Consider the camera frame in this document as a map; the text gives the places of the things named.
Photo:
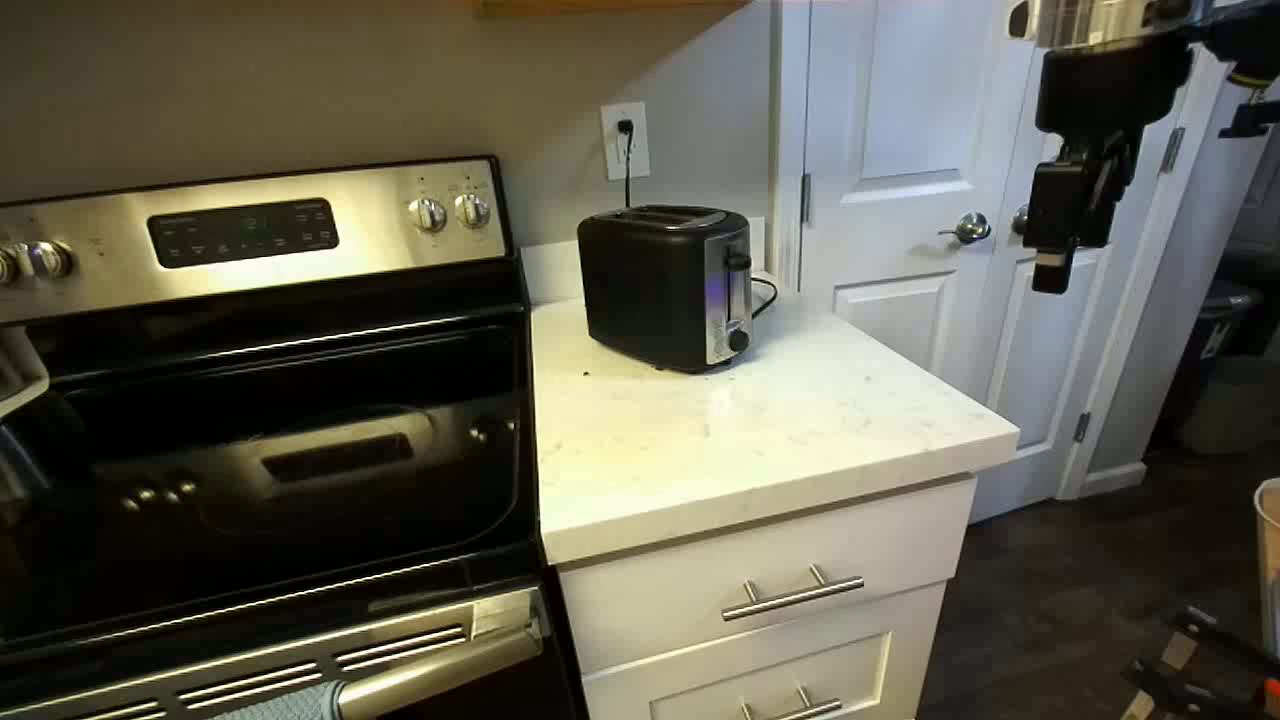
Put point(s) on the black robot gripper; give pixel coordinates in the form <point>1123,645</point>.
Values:
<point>1098,102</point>

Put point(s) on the black two-slice toaster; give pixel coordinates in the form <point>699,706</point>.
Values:
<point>668,286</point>

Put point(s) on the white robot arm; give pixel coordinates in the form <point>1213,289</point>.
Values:
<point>1093,23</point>

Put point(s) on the white panel door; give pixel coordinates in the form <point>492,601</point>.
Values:
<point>905,116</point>

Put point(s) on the white bin at right edge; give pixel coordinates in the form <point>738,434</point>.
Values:
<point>1264,510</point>

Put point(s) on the black equipment at top right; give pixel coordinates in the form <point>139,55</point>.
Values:
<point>1244,32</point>

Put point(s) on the white kitchen base cabinet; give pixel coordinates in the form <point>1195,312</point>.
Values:
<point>650,636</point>

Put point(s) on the black tripod base on floor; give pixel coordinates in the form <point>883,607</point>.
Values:
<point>1200,675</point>

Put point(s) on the stainless steel electric stove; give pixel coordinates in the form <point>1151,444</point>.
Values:
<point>282,452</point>

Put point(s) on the silver door lever handle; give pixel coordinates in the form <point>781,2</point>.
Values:
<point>970,231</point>

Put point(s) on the upper silver drawer handle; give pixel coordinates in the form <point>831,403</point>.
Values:
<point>817,585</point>

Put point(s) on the silver drawer handle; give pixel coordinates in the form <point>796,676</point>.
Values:
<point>807,706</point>
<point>817,585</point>

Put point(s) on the white wall power outlet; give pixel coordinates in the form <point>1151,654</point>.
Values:
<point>627,138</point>

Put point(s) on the lower silver drawer handle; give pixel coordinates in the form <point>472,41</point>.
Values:
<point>807,706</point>

